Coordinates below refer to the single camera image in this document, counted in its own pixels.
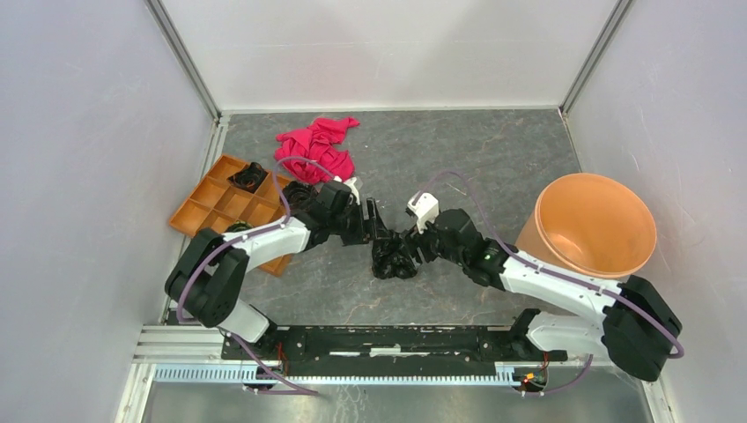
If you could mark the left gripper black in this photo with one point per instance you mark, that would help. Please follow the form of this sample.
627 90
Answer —
367 230

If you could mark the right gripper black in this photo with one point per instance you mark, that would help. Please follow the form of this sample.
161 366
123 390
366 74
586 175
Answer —
417 239

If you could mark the black plastic trash bag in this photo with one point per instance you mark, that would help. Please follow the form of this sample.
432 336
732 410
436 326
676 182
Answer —
392 257

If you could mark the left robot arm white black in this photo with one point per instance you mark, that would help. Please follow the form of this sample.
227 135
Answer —
207 279

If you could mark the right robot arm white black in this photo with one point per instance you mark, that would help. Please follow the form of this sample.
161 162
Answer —
628 322

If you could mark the orange trash bin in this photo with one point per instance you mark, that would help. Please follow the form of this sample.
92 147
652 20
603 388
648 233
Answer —
591 224

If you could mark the black bag roll middle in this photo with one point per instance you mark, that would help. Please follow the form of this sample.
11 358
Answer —
299 195

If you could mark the black bag roll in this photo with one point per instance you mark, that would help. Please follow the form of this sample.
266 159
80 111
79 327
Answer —
238 226
249 178
299 195

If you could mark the crumpled red cloth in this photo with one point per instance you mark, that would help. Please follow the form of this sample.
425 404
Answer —
318 144

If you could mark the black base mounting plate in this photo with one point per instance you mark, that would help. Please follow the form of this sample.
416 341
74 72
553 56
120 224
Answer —
398 350

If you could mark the black bag roll back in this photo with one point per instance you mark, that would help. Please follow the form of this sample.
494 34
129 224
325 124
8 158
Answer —
249 178

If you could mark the black bag roll front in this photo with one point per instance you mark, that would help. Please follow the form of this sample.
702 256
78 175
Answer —
238 226

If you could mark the orange compartment tray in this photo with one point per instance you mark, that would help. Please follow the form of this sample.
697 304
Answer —
216 204

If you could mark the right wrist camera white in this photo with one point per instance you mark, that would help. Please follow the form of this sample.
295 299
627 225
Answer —
424 207

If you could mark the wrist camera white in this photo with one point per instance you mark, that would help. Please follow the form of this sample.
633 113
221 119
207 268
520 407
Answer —
354 184
424 207

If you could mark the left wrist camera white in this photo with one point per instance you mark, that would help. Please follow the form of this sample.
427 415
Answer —
354 184

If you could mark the white slotted cable duct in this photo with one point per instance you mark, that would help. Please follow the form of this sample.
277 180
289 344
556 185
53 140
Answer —
250 374

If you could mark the aluminium frame rail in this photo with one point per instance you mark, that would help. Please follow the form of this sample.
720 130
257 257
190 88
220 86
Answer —
178 345

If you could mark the left aluminium corner post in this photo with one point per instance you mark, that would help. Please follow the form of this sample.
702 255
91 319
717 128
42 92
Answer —
177 45

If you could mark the aluminium corner post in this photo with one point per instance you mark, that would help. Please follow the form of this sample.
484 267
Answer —
177 45
595 54

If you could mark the right aluminium corner post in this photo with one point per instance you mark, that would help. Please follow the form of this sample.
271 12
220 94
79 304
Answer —
595 54

